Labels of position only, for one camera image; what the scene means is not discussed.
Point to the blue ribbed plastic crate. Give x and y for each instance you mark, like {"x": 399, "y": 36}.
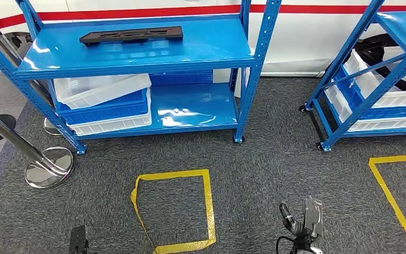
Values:
{"x": 180, "y": 79}

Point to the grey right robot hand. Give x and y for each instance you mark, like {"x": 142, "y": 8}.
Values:
{"x": 290, "y": 219}

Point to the blue metal shelf rack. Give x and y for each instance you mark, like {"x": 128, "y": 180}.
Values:
{"x": 136, "y": 52}
{"x": 364, "y": 104}

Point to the black car wheel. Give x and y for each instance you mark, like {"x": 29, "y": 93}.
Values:
{"x": 22, "y": 43}
{"x": 374, "y": 52}

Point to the long red barrier belt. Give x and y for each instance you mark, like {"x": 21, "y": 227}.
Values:
{"x": 154, "y": 11}

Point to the white car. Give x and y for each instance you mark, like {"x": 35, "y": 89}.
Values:
{"x": 294, "y": 42}

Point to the black plastic car part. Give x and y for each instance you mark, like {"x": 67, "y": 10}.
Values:
{"x": 91, "y": 38}

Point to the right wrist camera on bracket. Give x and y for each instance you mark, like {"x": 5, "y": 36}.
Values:
{"x": 313, "y": 217}

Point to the yellow floor tape square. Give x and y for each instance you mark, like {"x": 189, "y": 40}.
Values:
{"x": 208, "y": 210}
{"x": 399, "y": 159}

